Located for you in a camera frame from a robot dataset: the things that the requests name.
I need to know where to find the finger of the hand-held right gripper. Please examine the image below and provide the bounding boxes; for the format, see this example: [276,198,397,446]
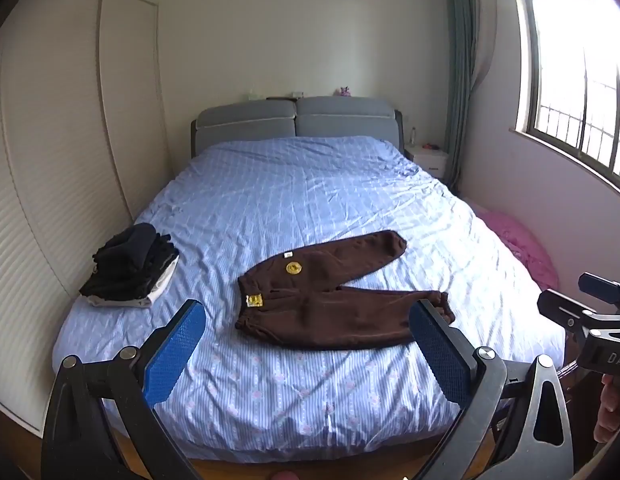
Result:
[579,272,620,306]
[537,290,598,333]

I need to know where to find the brown pants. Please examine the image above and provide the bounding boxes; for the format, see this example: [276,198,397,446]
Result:
[235,230,457,352]

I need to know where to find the pink blanket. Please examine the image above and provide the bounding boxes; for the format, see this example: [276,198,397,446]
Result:
[477,210,561,291]

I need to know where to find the person's right hand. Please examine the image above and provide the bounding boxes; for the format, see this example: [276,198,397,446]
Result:
[593,375,620,443]

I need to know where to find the white slatted wardrobe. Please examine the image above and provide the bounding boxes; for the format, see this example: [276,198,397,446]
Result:
[0,0,173,433]

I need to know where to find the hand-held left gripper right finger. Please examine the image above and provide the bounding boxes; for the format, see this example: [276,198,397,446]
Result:
[409,299,576,480]

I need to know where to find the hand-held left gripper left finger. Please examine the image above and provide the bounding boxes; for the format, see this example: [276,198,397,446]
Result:
[41,299,207,480]

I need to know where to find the blue striped bed sheet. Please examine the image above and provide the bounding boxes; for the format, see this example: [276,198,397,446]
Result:
[52,135,566,463]

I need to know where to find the stack of dark clothes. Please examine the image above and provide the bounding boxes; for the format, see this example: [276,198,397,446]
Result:
[80,222,181,309]

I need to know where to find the white nightstand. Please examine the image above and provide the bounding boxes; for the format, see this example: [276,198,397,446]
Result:
[405,146,449,177]

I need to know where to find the green curtain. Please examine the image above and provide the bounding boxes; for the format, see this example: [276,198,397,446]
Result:
[441,0,478,193]

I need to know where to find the barred window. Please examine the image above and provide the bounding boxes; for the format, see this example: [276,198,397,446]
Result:
[515,0,620,186]

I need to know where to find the grey padded headboard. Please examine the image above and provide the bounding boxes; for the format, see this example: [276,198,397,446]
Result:
[191,96,405,156]

